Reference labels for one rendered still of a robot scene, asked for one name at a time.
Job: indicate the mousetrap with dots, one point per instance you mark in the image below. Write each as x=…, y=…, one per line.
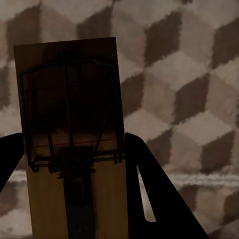
x=73, y=138

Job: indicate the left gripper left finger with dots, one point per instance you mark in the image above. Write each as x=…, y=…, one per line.
x=11, y=152

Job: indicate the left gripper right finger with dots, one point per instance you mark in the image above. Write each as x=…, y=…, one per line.
x=174, y=219

